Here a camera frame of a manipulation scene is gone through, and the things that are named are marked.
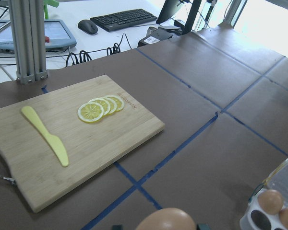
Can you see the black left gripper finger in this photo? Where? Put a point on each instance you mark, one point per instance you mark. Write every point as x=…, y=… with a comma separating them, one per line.
x=203, y=226

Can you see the clear plastic egg carton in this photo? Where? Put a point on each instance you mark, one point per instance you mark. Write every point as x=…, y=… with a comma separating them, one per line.
x=255, y=218

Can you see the black box with label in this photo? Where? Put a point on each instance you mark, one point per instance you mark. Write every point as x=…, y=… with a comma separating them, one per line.
x=160, y=33

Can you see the lemon slice back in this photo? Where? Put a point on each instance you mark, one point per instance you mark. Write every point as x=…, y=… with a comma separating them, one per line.
x=117, y=104

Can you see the lemon slice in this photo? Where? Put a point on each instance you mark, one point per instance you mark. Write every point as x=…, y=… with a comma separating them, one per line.
x=103, y=102
x=108, y=104
x=117, y=104
x=90, y=112

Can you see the lemon slice front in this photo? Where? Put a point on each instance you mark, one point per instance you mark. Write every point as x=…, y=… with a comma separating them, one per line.
x=90, y=112

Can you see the bamboo cutting board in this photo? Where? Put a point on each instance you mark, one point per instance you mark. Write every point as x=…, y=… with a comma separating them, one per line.
x=91, y=147

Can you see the yellow plastic knife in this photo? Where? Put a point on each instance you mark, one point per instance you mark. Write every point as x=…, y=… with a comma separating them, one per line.
x=54, y=142

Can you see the black monitor stand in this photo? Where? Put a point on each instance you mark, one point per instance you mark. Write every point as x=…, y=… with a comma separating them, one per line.
x=183, y=11

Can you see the black keyboard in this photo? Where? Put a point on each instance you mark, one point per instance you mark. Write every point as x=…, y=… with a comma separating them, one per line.
x=124, y=19

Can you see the black computer mouse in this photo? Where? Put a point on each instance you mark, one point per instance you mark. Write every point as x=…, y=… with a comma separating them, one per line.
x=87, y=26

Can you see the grey teach pendant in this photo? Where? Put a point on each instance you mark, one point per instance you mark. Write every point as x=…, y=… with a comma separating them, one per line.
x=58, y=37

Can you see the aluminium frame post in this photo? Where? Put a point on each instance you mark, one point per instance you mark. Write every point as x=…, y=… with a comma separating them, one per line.
x=27, y=22

